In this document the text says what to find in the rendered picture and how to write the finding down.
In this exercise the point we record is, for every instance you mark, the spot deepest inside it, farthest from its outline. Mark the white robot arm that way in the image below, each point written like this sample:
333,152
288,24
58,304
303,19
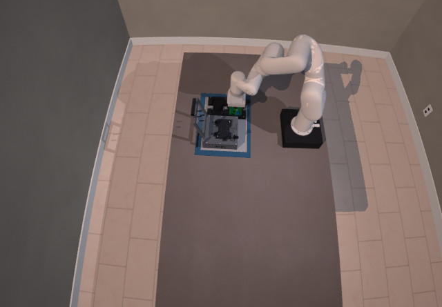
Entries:
273,62

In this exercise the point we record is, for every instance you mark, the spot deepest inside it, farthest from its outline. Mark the green circuit board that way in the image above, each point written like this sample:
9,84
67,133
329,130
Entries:
235,111

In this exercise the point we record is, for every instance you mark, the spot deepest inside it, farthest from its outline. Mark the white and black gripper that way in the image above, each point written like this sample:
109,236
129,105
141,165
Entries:
225,100

